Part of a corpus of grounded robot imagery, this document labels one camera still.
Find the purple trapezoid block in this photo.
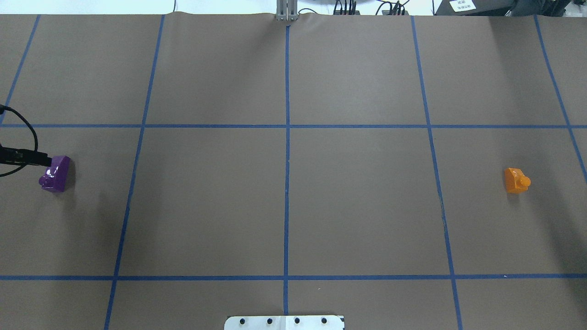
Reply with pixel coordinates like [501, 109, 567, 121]
[39, 156, 72, 193]

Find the orange trapezoid block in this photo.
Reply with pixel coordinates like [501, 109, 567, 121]
[504, 167, 531, 194]

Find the black label printer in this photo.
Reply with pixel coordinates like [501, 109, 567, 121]
[434, 0, 515, 17]

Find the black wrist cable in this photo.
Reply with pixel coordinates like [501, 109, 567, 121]
[0, 104, 39, 177]

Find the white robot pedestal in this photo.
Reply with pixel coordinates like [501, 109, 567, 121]
[224, 315, 345, 330]

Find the aluminium frame post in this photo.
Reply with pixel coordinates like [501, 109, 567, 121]
[275, 0, 299, 22]

